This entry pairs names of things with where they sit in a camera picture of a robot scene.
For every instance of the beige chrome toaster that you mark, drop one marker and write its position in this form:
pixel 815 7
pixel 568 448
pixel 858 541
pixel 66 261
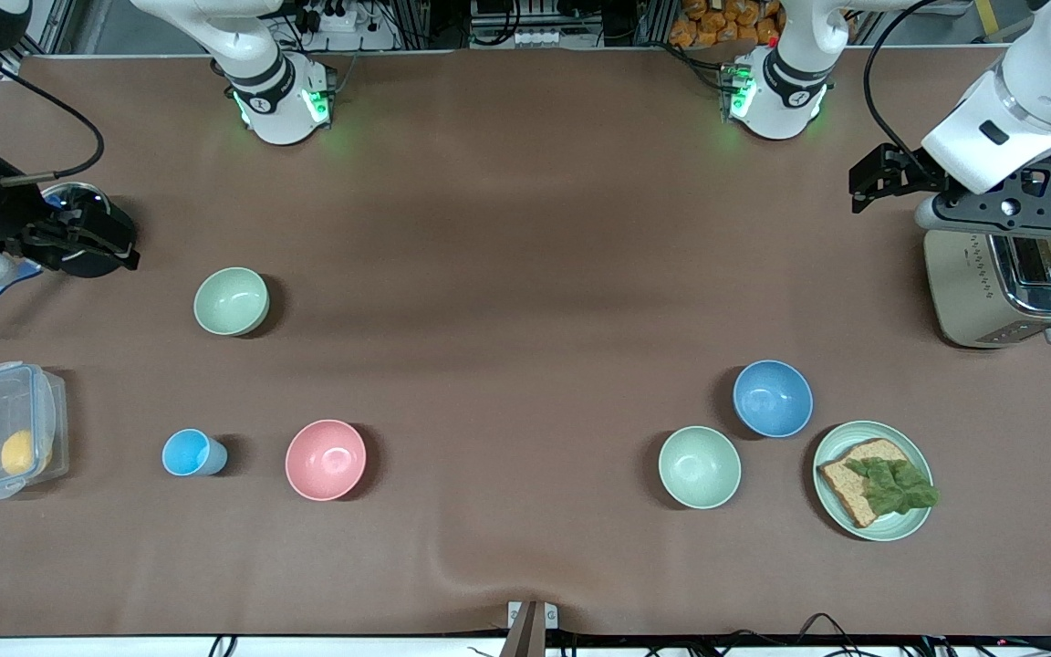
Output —
pixel 972 292

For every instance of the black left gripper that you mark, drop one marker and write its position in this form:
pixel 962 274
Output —
pixel 910 173

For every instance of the glass lid blue knob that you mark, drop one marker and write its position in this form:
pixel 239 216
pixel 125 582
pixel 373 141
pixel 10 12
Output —
pixel 78 193

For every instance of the blue bowl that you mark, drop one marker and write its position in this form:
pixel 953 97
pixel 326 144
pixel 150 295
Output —
pixel 772 399

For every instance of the white power strip with plugs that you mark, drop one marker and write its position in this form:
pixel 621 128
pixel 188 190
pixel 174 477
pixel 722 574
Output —
pixel 343 23

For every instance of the metal table edge bracket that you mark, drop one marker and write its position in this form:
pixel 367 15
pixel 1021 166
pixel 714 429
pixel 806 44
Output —
pixel 532 625

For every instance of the green lettuce leaf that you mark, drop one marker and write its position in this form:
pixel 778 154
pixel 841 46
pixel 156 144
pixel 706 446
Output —
pixel 895 484

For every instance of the yellow lemon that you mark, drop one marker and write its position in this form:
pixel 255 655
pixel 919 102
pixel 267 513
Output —
pixel 20 453

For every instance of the orange snack bags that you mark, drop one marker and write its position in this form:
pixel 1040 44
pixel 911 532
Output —
pixel 726 18

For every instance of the pale green plate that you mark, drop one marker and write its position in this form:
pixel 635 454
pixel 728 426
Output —
pixel 909 525

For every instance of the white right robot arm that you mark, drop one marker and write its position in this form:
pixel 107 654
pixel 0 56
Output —
pixel 261 55

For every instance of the pale green bowl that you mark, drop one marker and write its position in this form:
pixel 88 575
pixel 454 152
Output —
pixel 231 301
pixel 699 467

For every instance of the brown bread slice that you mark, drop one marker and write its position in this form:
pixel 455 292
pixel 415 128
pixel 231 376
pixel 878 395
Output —
pixel 854 488

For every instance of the pink bowl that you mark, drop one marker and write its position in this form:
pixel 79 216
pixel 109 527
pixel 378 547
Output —
pixel 326 460

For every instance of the light blue cup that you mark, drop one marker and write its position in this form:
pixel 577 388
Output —
pixel 188 453

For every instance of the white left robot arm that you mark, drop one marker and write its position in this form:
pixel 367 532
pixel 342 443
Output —
pixel 1036 73

